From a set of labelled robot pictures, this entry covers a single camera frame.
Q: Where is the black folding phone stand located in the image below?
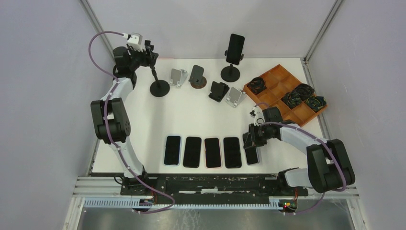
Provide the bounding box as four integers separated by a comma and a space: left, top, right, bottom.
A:
208, 81, 230, 103

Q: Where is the black phone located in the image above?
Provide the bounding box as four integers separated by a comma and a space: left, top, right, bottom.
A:
226, 34, 245, 65
223, 137, 242, 169
183, 137, 202, 168

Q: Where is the black coiled band left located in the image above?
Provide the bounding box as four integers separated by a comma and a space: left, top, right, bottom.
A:
248, 77, 267, 95

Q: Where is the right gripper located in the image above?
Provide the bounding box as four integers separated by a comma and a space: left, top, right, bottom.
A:
243, 123, 273, 149

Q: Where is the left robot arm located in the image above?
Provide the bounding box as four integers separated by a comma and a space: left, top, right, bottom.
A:
90, 45, 158, 195

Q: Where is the white phone stand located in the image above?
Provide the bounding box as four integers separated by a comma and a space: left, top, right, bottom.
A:
226, 87, 247, 108

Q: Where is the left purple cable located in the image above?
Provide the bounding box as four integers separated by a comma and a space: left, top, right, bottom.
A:
88, 31, 176, 214

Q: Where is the black coiled band upper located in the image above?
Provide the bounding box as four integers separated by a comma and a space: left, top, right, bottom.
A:
294, 83, 315, 101

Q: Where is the black coiled band right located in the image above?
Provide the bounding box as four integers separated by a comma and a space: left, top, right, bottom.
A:
305, 96, 327, 113

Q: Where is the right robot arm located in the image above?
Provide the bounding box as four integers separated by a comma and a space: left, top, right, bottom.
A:
243, 105, 356, 196

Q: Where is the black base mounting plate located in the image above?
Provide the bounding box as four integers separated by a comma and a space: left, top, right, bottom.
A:
120, 173, 308, 205

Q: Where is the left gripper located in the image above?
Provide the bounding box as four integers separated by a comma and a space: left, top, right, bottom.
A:
128, 46, 159, 71

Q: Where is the white slotted cable duct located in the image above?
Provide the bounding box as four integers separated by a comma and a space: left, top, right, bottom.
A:
83, 198, 299, 210

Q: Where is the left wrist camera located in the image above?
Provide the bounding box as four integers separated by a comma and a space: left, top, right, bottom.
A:
126, 33, 145, 52

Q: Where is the black pole stand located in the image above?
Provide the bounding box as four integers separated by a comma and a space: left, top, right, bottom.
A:
144, 40, 170, 97
220, 50, 244, 82

